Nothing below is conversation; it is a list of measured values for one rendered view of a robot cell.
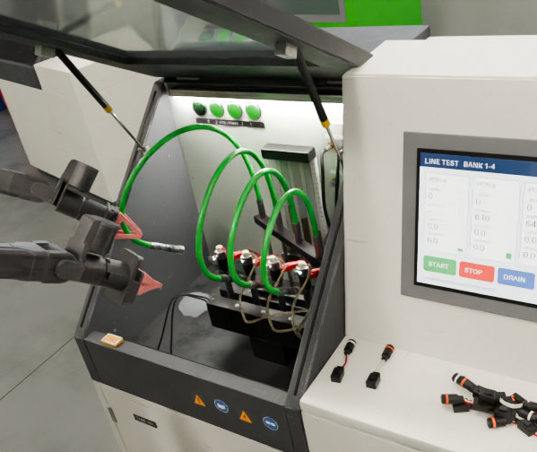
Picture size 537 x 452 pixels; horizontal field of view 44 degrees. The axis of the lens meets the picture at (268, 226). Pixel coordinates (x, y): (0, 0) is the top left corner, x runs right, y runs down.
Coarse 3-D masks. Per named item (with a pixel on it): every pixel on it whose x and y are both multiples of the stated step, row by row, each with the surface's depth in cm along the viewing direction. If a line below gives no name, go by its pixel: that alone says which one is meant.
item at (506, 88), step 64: (384, 64) 134; (448, 64) 128; (512, 64) 122; (384, 128) 132; (448, 128) 125; (512, 128) 118; (384, 192) 136; (384, 256) 141; (384, 320) 145; (448, 320) 137; (512, 320) 129; (320, 448) 142; (384, 448) 130
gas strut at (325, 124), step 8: (296, 64) 124; (304, 64) 124; (304, 72) 125; (304, 80) 127; (312, 80) 128; (312, 88) 129; (312, 96) 130; (320, 104) 132; (320, 112) 134; (320, 120) 136; (328, 120) 136; (328, 128) 138; (336, 144) 143; (336, 152) 145
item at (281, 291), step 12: (288, 192) 144; (300, 192) 147; (276, 204) 141; (276, 216) 140; (312, 216) 154; (312, 228) 156; (264, 240) 139; (264, 252) 139; (264, 264) 139; (264, 276) 140; (276, 288) 146; (288, 288) 149
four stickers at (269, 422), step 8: (192, 392) 158; (200, 400) 158; (216, 400) 154; (216, 408) 156; (224, 408) 154; (240, 416) 152; (248, 416) 150; (264, 416) 147; (264, 424) 149; (272, 424) 147
